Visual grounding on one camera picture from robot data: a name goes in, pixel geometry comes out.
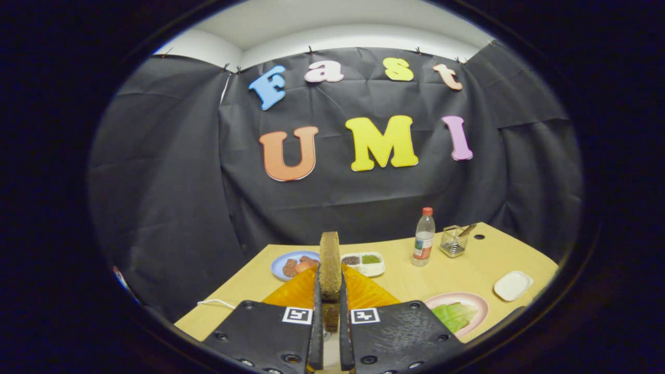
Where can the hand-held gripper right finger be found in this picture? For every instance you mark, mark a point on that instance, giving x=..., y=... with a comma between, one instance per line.
x=400, y=337

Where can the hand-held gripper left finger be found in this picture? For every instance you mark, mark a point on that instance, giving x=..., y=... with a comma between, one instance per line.
x=270, y=337

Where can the green lettuce leaf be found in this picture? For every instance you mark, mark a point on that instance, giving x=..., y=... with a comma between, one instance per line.
x=454, y=316

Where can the brown toasted bread slice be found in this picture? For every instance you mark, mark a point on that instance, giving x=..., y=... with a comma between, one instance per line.
x=330, y=265

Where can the white divided condiment tray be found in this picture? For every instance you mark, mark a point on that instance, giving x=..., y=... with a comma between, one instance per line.
x=374, y=270

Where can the assorted meat pieces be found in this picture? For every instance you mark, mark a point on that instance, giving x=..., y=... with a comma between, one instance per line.
x=290, y=267

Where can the blue plate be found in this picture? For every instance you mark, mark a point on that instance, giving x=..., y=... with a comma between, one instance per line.
x=276, y=265

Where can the pink plate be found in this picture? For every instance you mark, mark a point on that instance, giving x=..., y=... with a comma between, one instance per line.
x=480, y=306

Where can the clear red-capped water bottle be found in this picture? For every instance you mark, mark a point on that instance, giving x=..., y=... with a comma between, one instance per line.
x=423, y=244

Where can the clear glass utensil holder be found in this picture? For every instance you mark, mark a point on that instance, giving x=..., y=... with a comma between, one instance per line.
x=453, y=246

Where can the white plate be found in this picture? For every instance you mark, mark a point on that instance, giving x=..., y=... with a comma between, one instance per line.
x=513, y=285

